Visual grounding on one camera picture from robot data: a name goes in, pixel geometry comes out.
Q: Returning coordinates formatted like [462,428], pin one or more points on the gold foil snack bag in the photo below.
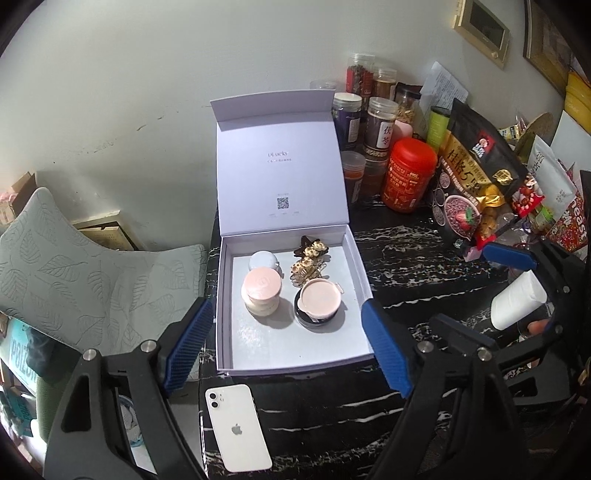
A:
[491,221]

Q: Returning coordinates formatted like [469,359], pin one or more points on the red tin canister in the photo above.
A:
[408,177]

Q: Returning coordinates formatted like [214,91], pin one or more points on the white smartphone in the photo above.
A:
[235,424]

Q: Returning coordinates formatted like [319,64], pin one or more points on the blue printed bag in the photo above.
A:
[21,364]

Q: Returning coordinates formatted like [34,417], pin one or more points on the small pink box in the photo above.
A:
[473,254]

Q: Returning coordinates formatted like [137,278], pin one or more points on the green canister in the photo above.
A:
[436,127]

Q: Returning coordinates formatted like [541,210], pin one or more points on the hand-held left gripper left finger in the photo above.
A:
[189,346]

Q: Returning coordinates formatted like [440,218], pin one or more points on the cardboard box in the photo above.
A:
[14,198]

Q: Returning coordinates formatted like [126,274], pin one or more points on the purple label jar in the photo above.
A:
[347,122]

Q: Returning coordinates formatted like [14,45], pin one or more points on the black round jar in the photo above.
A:
[314,323]

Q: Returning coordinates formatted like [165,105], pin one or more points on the dark herb jar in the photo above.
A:
[381,124]

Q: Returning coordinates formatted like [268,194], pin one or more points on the white round compact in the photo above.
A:
[263,260]

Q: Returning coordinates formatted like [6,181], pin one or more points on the red snack bag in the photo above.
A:
[526,194]

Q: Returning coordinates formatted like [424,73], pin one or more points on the red white printed bag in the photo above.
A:
[577,221]

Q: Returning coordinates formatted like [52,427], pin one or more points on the clear plastic tub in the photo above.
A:
[353,173]

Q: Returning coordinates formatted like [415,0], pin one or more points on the pink round case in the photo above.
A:
[261,284]

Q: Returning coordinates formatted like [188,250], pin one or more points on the nut jar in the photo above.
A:
[408,106]

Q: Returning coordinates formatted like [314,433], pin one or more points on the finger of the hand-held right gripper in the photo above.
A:
[461,330]
[508,256]

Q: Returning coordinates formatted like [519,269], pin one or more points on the white paper bag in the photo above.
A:
[551,170]

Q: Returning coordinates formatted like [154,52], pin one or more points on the dark picture frame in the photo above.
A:
[549,55]

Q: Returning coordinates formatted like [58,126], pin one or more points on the amber jar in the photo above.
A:
[384,83]

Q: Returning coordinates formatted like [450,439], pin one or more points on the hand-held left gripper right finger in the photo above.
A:
[385,346]

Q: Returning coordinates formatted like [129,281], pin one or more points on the yellow plastic object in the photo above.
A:
[577,97]

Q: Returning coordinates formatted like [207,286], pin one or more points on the white gift box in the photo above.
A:
[281,166]

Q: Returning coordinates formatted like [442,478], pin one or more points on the black cereal bag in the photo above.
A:
[475,175]

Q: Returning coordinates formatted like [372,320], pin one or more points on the tall red herb jar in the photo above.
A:
[359,74]

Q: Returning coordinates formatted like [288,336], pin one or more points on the white paper sheet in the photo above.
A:
[443,85]

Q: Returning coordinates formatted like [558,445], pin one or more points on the cream round jar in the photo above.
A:
[263,309]

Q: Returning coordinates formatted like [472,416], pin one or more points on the white tissue roll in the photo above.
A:
[517,300]

